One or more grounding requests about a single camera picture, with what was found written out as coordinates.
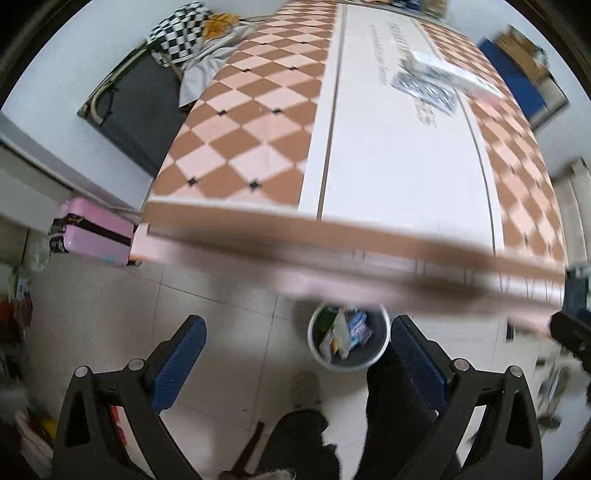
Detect long white toothpaste box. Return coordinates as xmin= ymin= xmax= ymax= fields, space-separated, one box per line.
xmin=408 ymin=49 xmax=504 ymax=98

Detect blue tissue packet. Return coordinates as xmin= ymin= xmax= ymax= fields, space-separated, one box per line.
xmin=346 ymin=311 xmax=373 ymax=348

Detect pink suitcase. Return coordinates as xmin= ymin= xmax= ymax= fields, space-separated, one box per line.
xmin=48 ymin=198 xmax=140 ymax=268

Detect large silver blister pack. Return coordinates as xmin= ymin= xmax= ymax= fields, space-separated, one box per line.
xmin=391 ymin=71 xmax=458 ymax=116

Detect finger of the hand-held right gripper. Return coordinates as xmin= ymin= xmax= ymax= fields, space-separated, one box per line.
xmin=564 ymin=267 xmax=591 ymax=315
xmin=549 ymin=311 xmax=591 ymax=361

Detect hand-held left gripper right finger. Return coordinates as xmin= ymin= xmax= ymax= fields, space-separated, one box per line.
xmin=390 ymin=315 xmax=544 ymax=480

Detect checkered table cover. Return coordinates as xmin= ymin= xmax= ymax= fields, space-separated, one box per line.
xmin=129 ymin=0 xmax=570 ymax=334

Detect round white trash bin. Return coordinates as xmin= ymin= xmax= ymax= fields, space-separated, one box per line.
xmin=307 ymin=302 xmax=391 ymax=373

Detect black white checkered cloth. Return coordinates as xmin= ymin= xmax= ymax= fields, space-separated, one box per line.
xmin=146 ymin=2 xmax=213 ymax=64

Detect yellow cloth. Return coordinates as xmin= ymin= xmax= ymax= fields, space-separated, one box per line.
xmin=203 ymin=12 xmax=241 ymax=38

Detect brown wooden stick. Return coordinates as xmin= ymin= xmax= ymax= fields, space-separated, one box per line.
xmin=221 ymin=420 xmax=267 ymax=480

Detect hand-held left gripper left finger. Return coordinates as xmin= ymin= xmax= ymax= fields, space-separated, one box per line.
xmin=52 ymin=315 xmax=208 ymax=480

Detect person's dark trousers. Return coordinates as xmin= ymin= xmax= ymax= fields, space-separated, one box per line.
xmin=265 ymin=342 xmax=462 ymax=480

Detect open cardboard box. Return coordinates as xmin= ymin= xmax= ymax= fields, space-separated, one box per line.
xmin=496 ymin=25 xmax=550 ymax=80

